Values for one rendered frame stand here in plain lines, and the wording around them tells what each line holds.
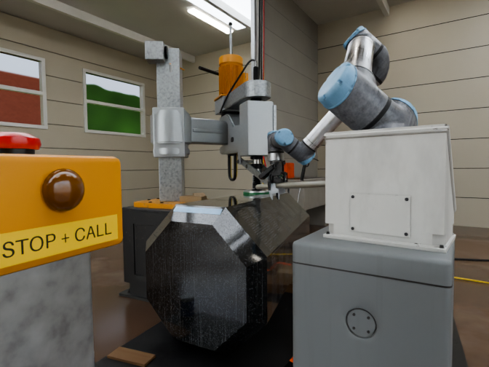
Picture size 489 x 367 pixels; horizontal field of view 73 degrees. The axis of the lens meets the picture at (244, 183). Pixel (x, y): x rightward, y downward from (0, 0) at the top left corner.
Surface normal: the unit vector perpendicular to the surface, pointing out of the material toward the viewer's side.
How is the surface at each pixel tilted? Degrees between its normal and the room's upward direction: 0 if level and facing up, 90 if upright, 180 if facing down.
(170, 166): 90
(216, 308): 90
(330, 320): 90
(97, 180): 90
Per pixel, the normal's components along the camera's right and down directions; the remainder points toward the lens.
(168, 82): 0.06, 0.05
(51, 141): 0.84, 0.02
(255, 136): 0.33, 0.04
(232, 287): -0.47, 0.05
